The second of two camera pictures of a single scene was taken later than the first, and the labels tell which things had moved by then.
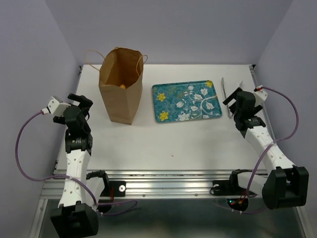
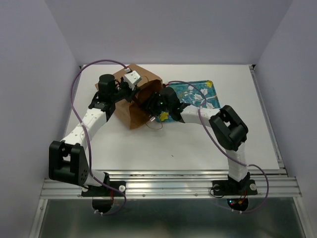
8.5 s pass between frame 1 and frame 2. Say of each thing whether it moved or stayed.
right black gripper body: moved
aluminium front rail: stayed
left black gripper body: moved
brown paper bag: moved
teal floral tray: stayed
